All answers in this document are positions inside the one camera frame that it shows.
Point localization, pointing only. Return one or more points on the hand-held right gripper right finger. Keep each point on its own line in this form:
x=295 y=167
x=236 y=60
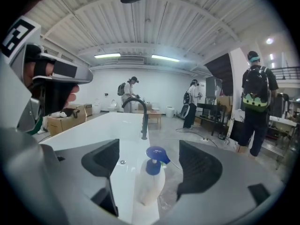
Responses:
x=229 y=196

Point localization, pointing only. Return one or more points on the ceiling air vent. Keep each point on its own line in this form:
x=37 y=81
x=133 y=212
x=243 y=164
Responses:
x=130 y=60

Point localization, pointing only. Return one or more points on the dark staircase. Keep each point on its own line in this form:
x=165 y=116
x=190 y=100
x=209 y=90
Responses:
x=220 y=71

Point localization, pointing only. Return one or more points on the black hand shower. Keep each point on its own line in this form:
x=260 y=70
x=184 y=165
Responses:
x=144 y=128

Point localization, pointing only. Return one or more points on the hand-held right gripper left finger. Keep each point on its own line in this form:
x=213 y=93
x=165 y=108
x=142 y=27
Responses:
x=77 y=184

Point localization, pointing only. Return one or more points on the white bathtub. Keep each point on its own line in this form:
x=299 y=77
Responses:
x=126 y=130

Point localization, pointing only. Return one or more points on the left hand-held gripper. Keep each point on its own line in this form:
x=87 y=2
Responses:
x=14 y=90

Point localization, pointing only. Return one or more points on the dark mirror panel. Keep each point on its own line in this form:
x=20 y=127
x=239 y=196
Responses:
x=213 y=87

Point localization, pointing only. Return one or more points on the fluorescent ceiling light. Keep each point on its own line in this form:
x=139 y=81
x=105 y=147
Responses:
x=165 y=58
x=107 y=55

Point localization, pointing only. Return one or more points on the white power strip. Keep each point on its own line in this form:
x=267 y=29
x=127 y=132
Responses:
x=205 y=139

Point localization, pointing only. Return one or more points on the black arched faucet spout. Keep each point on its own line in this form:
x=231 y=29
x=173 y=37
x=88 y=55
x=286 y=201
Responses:
x=145 y=108

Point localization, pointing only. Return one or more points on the large open cardboard box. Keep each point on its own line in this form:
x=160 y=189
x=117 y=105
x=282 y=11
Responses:
x=61 y=125

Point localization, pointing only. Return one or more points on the small cardboard box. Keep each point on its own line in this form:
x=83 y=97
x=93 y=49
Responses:
x=87 y=110

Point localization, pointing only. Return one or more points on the round ceiling spotlight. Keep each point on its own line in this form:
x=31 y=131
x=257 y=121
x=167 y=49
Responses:
x=269 y=41

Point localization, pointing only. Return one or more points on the green black backpack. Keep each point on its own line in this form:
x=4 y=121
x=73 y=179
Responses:
x=255 y=90

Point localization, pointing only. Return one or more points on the black bag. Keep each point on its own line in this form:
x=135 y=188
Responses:
x=72 y=112

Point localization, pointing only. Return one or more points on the white spray bottle blue nozzle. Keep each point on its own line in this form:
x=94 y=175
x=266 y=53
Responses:
x=150 y=189

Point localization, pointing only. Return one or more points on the person's left hand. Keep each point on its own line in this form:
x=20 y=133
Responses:
x=73 y=95

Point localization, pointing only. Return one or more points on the wooden low table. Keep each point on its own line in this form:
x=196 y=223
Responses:
x=152 y=114

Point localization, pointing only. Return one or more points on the black table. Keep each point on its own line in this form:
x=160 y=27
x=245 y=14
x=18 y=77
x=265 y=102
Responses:
x=211 y=119

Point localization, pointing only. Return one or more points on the white soft bundle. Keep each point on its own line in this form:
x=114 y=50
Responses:
x=58 y=114

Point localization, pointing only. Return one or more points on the black mezzanine railing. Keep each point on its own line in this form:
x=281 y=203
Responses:
x=286 y=74

